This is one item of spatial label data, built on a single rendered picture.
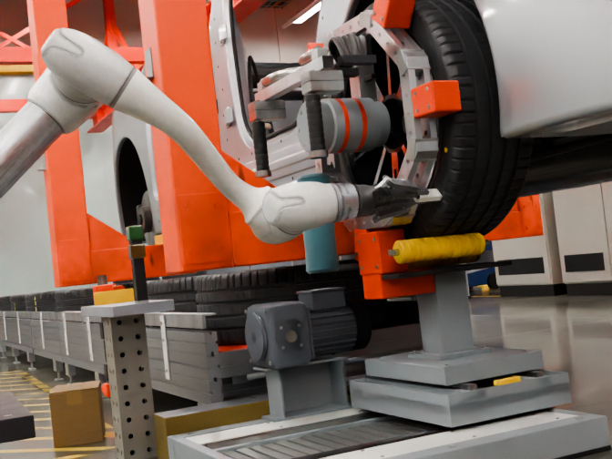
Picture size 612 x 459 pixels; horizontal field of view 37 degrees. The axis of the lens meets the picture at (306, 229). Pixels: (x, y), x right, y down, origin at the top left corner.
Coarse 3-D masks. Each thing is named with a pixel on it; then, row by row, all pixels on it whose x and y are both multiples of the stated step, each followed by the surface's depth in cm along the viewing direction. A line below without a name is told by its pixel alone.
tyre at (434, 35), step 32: (416, 0) 226; (448, 0) 230; (416, 32) 223; (448, 32) 217; (480, 32) 221; (448, 64) 213; (480, 64) 215; (480, 96) 214; (448, 128) 214; (480, 128) 214; (448, 160) 216; (480, 160) 216; (512, 160) 220; (448, 192) 218; (480, 192) 222; (512, 192) 226; (416, 224) 230; (448, 224) 226; (480, 224) 232
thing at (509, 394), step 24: (360, 384) 252; (384, 384) 250; (408, 384) 238; (432, 384) 231; (456, 384) 221; (480, 384) 237; (504, 384) 220; (528, 384) 223; (552, 384) 226; (360, 408) 253; (384, 408) 240; (408, 408) 229; (432, 408) 219; (456, 408) 213; (480, 408) 216; (504, 408) 219; (528, 408) 222
